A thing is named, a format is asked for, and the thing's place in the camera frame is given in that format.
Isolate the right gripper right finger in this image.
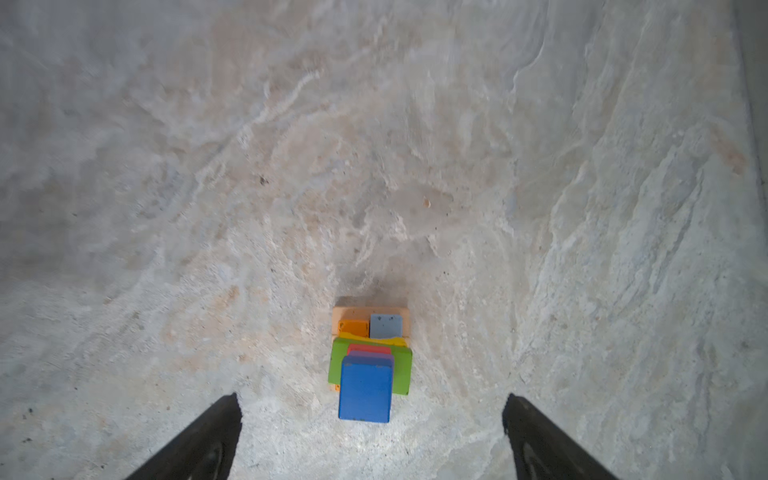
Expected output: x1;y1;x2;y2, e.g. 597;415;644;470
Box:
502;394;617;480

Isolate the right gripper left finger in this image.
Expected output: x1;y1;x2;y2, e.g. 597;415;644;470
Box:
127;393;242;480

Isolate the green wood block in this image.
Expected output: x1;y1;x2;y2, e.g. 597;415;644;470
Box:
328;337;413;396

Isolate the dark blue wood cube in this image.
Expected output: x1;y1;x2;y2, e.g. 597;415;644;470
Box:
338;352;394;423

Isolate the yellow wood block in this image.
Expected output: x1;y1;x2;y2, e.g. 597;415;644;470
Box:
337;332;409;348

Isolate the red wood cube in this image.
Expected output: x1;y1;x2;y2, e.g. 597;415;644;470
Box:
347;343;391;355

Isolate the purple wood cube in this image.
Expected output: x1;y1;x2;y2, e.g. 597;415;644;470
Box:
347;350;394;363

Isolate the natural wood block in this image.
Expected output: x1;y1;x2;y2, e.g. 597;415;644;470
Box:
331;306;411;339

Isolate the orange wood block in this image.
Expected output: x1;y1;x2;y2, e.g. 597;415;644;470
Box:
338;319;370;338

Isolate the light blue wood block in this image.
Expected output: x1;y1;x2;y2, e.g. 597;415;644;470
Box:
369;314;403;339

